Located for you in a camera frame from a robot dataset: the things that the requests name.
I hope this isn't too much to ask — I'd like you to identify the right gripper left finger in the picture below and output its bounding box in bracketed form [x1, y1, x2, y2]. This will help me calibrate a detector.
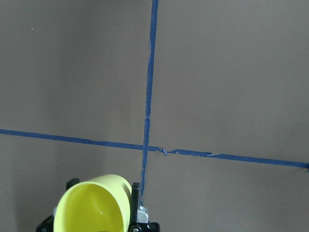
[66, 178, 80, 191]

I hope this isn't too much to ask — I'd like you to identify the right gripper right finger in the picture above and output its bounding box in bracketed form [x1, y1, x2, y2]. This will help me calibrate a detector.
[130, 182, 140, 222]

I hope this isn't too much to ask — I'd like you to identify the yellow plastic cup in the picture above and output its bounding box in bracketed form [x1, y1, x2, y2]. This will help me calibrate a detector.
[54, 174, 132, 232]

